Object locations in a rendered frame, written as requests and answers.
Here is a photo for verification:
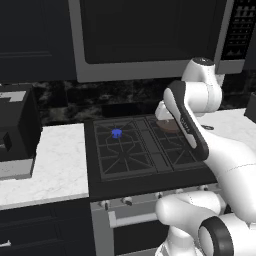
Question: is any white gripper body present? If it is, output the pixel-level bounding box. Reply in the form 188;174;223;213
154;100;175;122

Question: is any blue burner flame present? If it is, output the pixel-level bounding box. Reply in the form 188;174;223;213
111;128;124;140

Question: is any black stove with grates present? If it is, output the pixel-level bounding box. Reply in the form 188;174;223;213
83;112;228;256

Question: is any silver microwave oven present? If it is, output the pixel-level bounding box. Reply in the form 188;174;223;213
68;0;256;84

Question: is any dark block on worktop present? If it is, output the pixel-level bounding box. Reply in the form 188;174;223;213
244;91;256;124

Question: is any silver oven door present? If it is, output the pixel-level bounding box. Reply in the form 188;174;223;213
91;198;174;256

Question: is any black countertop appliance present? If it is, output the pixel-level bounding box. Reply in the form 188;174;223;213
0;83;43;181

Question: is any dark base cupboard drawer front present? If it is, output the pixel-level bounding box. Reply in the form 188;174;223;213
0;199;97;256

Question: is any silver oven door handle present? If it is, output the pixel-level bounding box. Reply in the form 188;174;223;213
107;210;160;230

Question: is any dark narrow wall cupboard door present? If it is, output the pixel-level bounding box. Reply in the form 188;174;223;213
243;0;256;72

